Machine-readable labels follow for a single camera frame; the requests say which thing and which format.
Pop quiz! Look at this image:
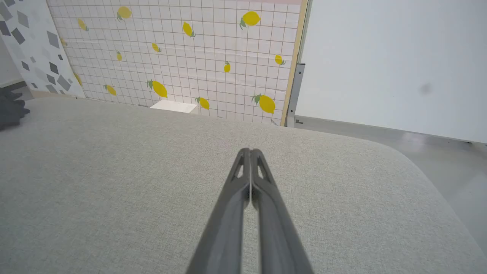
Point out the lemon print grid panel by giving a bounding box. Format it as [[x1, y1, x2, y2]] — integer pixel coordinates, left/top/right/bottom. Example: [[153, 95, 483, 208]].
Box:
[[46, 0, 304, 126]]

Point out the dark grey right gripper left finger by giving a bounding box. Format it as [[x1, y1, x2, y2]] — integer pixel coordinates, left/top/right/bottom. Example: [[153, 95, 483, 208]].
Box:
[[186, 148, 252, 274]]

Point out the white and black raglan shirt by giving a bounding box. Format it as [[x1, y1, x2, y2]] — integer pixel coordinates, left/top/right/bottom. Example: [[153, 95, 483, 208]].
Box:
[[0, 87, 30, 131]]

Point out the grey diamond pattern panel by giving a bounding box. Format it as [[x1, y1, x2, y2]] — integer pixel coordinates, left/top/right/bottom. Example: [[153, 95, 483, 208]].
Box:
[[0, 0, 86, 99]]

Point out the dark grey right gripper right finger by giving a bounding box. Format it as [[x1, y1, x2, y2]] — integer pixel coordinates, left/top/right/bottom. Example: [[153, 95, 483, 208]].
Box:
[[251, 148, 315, 274]]

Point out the small white box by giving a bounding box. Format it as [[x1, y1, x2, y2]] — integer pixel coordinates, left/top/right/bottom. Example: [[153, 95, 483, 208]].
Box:
[[150, 99, 199, 114]]

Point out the grey metal bracket post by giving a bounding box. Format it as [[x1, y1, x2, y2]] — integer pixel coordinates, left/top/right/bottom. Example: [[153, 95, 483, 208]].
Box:
[[286, 63, 306, 128]]

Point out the light wooden panel edge strip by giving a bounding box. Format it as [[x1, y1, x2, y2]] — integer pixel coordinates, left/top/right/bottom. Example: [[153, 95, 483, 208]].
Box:
[[280, 0, 309, 127]]

